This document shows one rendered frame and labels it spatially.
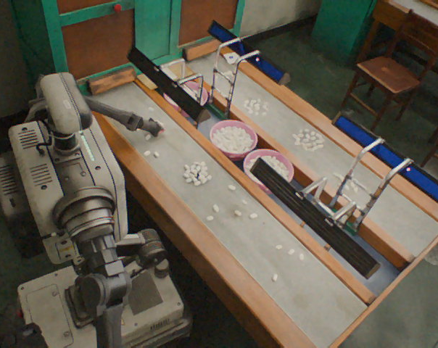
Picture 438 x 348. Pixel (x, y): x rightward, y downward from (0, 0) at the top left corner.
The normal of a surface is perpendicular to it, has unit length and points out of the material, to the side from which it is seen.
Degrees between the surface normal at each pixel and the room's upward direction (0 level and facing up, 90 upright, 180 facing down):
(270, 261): 0
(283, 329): 0
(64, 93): 0
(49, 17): 90
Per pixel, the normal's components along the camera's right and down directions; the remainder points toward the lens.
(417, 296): 0.12, -0.66
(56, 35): 0.64, 0.62
